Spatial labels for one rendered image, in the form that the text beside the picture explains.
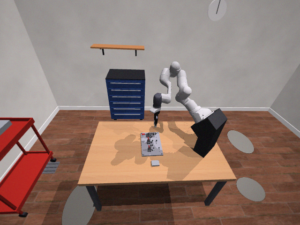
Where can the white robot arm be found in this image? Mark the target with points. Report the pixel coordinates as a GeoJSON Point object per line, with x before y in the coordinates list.
{"type": "Point", "coordinates": [195, 111]}

